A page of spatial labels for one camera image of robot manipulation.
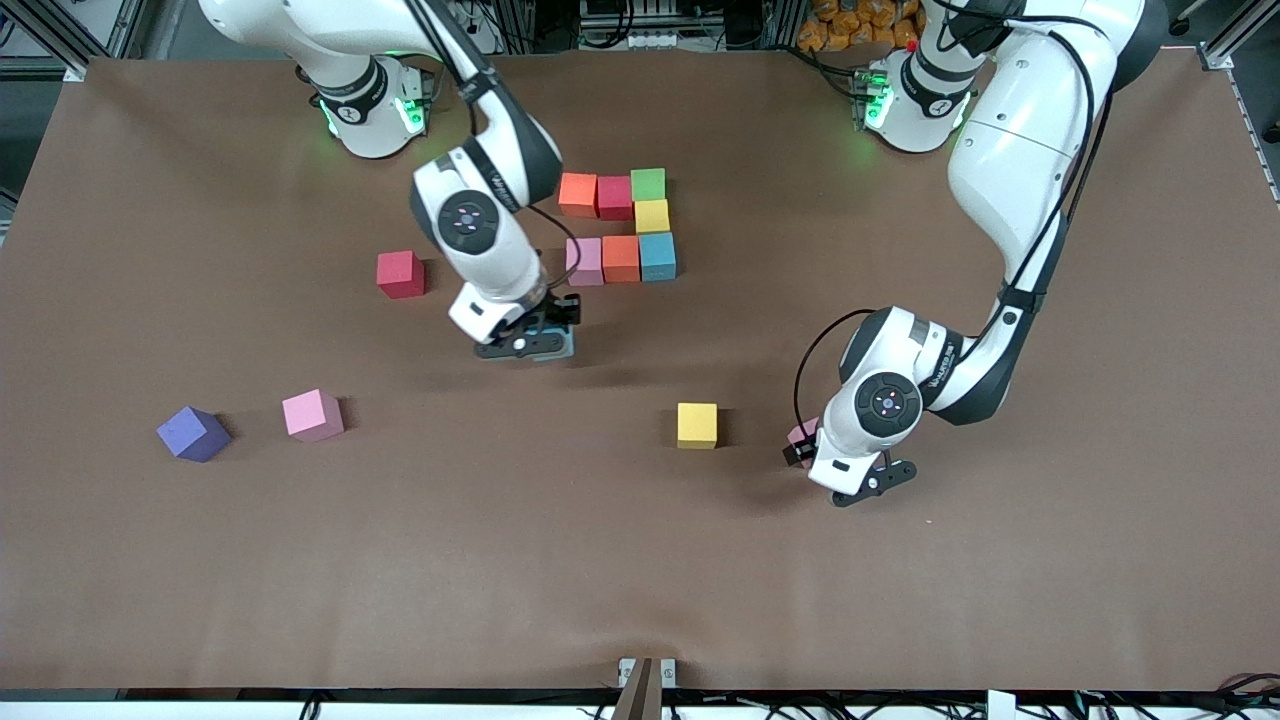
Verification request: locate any blue foam cube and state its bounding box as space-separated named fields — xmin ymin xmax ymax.
xmin=525 ymin=315 xmax=578 ymax=363
xmin=638 ymin=232 xmax=678 ymax=282

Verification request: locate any orange foam cube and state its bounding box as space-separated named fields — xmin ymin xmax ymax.
xmin=601 ymin=235 xmax=641 ymax=283
xmin=558 ymin=172 xmax=599 ymax=219

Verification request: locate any brown paper table cover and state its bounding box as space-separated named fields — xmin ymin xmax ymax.
xmin=0 ymin=48 xmax=1280 ymax=693

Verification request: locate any white power strip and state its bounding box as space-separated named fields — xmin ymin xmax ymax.
xmin=600 ymin=28 xmax=706 ymax=51
xmin=445 ymin=0 xmax=501 ymax=56

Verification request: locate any brown vertical bar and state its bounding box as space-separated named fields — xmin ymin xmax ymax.
xmin=611 ymin=657 xmax=665 ymax=720

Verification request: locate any purple foam cube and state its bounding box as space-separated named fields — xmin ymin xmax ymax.
xmin=156 ymin=406 xmax=232 ymax=463

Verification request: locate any pile of orange bags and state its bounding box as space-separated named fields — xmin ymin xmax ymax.
xmin=797 ymin=0 xmax=926 ymax=53

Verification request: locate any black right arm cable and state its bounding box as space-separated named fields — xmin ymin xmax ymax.
xmin=528 ymin=203 xmax=572 ymax=298

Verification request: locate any silver metal bracket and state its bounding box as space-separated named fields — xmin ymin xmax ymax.
xmin=618 ymin=657 xmax=678 ymax=689

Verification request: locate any dark red cable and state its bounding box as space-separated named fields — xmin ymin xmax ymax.
xmin=1215 ymin=672 xmax=1280 ymax=701

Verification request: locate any aluminium frame profile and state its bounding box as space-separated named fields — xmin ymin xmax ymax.
xmin=0 ymin=0 xmax=91 ymax=83
xmin=1195 ymin=0 xmax=1280 ymax=71

